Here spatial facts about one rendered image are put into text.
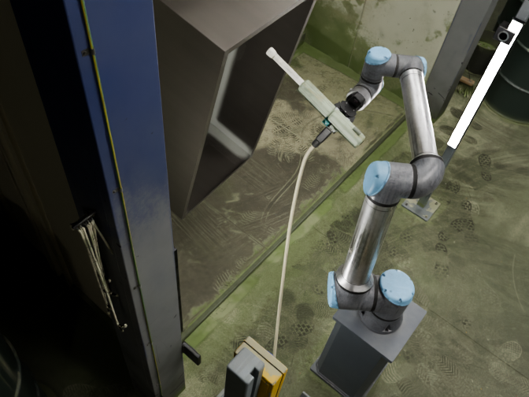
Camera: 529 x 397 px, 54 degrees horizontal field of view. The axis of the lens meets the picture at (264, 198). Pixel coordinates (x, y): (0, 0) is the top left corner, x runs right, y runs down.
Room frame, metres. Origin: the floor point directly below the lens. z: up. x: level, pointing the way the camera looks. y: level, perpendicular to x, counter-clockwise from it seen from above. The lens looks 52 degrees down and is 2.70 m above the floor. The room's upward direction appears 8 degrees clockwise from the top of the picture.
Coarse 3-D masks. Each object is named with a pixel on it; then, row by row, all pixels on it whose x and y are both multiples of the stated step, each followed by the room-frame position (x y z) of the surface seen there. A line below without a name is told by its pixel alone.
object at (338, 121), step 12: (276, 60) 1.60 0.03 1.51; (288, 72) 1.57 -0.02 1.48; (300, 84) 1.54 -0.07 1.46; (312, 84) 1.54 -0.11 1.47; (312, 96) 1.49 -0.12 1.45; (324, 96) 1.51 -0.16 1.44; (324, 108) 1.46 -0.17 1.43; (336, 120) 1.43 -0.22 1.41; (348, 120) 1.45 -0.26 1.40; (324, 132) 1.46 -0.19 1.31; (348, 132) 1.40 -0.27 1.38; (360, 132) 1.40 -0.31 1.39; (312, 144) 1.48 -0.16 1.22
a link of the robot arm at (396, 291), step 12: (384, 276) 1.11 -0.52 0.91; (396, 276) 1.12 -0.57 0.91; (408, 276) 1.13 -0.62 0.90; (384, 288) 1.05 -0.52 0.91; (396, 288) 1.06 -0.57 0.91; (408, 288) 1.08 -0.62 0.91; (384, 300) 1.03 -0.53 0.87; (396, 300) 1.02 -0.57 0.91; (408, 300) 1.03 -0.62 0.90; (384, 312) 1.01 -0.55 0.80; (396, 312) 1.01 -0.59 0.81
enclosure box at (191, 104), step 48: (192, 0) 1.63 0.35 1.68; (240, 0) 1.71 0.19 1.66; (288, 0) 1.79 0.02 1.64; (192, 48) 1.51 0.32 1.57; (240, 48) 2.14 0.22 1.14; (288, 48) 2.00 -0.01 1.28; (192, 96) 1.51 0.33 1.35; (240, 96) 2.13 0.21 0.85; (192, 144) 1.51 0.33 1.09; (240, 144) 2.11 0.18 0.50; (192, 192) 1.73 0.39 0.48
